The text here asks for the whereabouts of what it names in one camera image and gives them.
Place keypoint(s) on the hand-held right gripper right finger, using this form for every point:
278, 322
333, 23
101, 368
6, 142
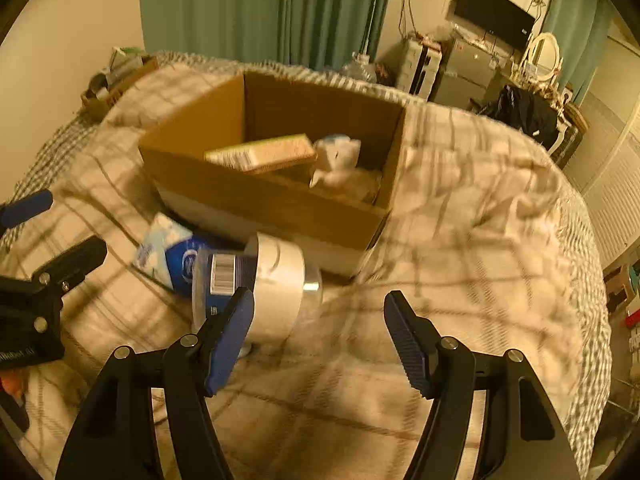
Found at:
407, 340

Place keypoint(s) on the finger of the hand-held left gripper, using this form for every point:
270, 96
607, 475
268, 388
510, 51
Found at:
75, 260
27, 208

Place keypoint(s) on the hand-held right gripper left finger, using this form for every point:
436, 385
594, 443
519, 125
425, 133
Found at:
231, 332

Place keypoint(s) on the clear jar with white lid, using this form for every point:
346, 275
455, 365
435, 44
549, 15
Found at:
270, 280

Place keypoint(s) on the blue and white tissue pack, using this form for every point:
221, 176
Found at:
167, 252

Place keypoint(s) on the cardboard box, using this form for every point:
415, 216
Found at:
280, 210

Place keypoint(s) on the basket with items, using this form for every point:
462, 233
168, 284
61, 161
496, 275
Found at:
117, 80

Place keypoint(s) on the flat tan box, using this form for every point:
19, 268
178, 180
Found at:
265, 154

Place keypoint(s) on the white plush toy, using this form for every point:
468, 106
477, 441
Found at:
337, 160

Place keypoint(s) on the black clothes pile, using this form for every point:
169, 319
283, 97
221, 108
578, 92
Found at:
525, 110

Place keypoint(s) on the white appliance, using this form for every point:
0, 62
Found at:
417, 67

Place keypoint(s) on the grey cabinet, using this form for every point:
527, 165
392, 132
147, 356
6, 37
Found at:
470, 72

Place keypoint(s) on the clear plastic bottle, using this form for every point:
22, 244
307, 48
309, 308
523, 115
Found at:
357, 67

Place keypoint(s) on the green curtain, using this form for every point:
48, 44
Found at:
260, 10
575, 30

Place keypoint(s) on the white oval mirror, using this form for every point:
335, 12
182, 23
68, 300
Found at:
542, 55

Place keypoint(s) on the black television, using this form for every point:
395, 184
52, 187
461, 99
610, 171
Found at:
492, 12

